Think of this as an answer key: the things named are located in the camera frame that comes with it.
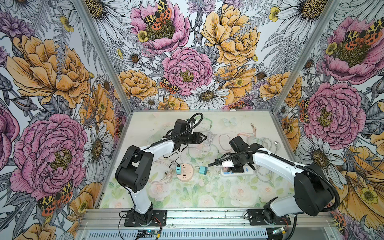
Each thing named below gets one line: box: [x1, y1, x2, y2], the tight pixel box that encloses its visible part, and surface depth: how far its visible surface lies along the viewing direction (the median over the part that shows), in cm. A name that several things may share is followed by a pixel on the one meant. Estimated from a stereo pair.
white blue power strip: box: [220, 166, 254, 177], surface depth 89 cm
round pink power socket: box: [176, 163, 194, 182], surface depth 89 cm
